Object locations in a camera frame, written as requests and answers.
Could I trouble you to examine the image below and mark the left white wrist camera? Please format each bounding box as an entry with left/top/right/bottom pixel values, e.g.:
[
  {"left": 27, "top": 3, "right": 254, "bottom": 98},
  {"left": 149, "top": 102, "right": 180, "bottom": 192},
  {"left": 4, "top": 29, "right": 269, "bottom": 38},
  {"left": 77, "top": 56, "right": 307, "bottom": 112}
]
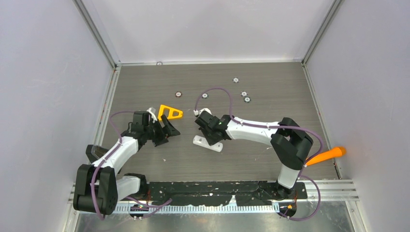
[{"left": 146, "top": 107, "right": 158, "bottom": 123}]

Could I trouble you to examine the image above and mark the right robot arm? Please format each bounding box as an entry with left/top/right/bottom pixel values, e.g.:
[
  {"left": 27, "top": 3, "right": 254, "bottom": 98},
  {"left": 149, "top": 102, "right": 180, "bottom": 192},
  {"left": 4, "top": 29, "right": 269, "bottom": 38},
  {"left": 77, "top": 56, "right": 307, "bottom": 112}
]
[{"left": 193, "top": 108, "right": 313, "bottom": 199}]

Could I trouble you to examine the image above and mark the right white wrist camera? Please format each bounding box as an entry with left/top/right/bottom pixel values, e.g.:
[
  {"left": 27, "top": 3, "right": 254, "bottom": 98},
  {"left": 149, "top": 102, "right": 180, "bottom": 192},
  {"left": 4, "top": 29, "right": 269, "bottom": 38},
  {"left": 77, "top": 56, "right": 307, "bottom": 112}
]
[{"left": 193, "top": 108, "right": 212, "bottom": 117}]

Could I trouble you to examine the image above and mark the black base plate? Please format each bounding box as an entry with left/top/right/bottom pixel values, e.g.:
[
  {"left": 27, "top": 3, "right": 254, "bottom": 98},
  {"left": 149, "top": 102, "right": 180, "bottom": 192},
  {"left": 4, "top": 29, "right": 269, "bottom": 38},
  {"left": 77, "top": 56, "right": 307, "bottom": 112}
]
[{"left": 130, "top": 180, "right": 308, "bottom": 206}]

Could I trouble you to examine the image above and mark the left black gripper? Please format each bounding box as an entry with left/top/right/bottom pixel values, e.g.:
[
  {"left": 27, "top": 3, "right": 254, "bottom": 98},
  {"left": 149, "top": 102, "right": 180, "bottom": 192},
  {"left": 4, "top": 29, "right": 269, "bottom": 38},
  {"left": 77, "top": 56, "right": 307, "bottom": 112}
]
[{"left": 144, "top": 115, "right": 179, "bottom": 147}]

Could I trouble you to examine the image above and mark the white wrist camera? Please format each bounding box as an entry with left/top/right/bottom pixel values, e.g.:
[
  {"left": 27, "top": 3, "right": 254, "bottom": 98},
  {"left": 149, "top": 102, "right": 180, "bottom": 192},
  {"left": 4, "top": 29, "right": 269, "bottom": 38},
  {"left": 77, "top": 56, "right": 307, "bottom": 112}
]
[
  {"left": 193, "top": 108, "right": 212, "bottom": 117},
  {"left": 146, "top": 107, "right": 158, "bottom": 123}
]

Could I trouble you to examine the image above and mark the orange cylinder peg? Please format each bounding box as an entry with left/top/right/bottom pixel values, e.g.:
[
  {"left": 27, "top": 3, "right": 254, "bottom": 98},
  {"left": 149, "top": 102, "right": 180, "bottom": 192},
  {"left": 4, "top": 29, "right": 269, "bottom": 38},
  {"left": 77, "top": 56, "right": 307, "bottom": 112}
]
[{"left": 305, "top": 146, "right": 346, "bottom": 166}]

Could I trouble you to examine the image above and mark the yellow plastic triangle frame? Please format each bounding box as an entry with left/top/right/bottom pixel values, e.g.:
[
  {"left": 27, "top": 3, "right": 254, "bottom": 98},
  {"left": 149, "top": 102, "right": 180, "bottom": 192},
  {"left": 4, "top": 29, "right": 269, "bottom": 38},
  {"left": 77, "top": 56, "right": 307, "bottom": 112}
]
[{"left": 158, "top": 104, "right": 184, "bottom": 121}]

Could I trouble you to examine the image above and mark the white remote control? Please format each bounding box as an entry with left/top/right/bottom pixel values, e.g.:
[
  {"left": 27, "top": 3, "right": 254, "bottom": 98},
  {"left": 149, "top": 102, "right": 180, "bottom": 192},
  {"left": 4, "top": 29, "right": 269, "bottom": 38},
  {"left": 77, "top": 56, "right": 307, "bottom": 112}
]
[{"left": 192, "top": 135, "right": 223, "bottom": 152}]

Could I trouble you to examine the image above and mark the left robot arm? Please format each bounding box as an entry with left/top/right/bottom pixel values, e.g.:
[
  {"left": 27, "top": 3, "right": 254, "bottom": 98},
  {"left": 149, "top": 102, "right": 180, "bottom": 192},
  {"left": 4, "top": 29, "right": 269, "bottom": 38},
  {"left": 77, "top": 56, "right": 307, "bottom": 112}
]
[{"left": 73, "top": 108, "right": 180, "bottom": 218}]

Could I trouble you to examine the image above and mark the aluminium rail frame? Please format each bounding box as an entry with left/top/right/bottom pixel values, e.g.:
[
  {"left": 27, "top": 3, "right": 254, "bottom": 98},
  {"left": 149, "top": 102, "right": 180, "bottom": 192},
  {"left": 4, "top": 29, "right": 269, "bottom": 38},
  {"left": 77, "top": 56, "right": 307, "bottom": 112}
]
[{"left": 68, "top": 179, "right": 359, "bottom": 215}]

